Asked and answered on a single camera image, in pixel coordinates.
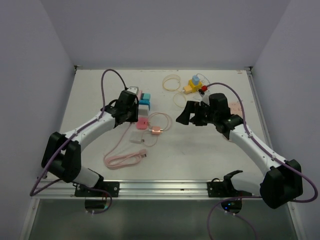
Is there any orange small charger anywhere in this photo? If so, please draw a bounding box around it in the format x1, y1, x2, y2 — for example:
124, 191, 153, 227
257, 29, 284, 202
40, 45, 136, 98
149, 126, 164, 136

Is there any blue plug adapter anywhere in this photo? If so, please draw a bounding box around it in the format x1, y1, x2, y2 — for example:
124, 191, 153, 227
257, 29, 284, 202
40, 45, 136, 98
139, 99, 151, 108

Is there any aluminium front rail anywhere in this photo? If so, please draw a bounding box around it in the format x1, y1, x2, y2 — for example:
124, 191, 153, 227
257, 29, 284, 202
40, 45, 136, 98
31, 177, 296, 200

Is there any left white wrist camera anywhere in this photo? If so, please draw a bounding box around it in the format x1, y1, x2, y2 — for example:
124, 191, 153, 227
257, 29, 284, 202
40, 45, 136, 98
126, 86, 139, 95

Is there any pink plug adapter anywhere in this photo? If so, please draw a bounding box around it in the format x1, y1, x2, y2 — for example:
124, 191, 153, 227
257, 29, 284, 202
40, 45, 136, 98
136, 117, 149, 130

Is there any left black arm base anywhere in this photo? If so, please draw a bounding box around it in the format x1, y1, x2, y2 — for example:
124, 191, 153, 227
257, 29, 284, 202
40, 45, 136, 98
72, 181, 120, 198

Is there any yellow cube socket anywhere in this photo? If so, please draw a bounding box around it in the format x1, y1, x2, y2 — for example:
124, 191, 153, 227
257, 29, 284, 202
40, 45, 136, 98
188, 79, 203, 93

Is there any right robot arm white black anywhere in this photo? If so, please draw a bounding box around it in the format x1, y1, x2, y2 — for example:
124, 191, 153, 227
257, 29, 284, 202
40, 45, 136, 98
176, 93, 303, 209

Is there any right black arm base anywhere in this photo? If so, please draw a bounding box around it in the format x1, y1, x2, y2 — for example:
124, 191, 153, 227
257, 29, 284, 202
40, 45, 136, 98
206, 178, 252, 198

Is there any yellow charging cable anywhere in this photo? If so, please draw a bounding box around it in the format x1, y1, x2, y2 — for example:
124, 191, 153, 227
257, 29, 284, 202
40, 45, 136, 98
162, 74, 189, 109

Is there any orange yellow charger plug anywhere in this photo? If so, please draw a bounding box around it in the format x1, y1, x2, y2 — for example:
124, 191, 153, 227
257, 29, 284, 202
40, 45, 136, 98
182, 85, 193, 95

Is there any teal plug adapter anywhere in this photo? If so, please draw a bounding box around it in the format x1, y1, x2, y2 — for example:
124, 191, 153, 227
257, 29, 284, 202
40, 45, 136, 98
141, 93, 151, 101

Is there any pink charging cable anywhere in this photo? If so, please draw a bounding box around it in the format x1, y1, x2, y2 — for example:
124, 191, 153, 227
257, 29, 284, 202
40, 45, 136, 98
141, 112, 173, 148

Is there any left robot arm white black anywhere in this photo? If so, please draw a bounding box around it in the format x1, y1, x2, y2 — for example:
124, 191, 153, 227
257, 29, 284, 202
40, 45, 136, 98
41, 86, 139, 197

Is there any light blue charger plug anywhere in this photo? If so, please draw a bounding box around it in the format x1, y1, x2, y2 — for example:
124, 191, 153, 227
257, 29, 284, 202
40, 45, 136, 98
191, 75, 201, 86

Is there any white large charger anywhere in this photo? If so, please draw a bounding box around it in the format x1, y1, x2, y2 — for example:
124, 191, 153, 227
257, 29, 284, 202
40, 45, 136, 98
129, 131, 145, 144

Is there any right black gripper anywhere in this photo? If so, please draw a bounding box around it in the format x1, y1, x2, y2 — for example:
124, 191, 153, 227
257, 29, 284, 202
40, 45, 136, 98
176, 100, 218, 127

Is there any pink rectangular power strip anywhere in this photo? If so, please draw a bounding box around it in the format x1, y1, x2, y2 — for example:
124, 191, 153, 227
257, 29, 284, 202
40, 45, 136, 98
137, 90, 143, 101

